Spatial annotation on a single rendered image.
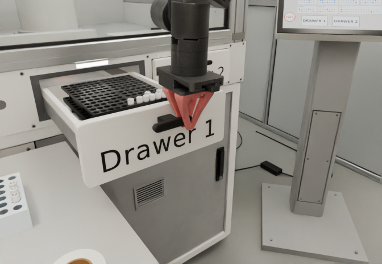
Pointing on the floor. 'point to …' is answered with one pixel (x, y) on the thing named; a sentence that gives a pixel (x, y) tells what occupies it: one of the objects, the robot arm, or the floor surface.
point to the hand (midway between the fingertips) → (187, 123)
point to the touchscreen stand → (316, 169)
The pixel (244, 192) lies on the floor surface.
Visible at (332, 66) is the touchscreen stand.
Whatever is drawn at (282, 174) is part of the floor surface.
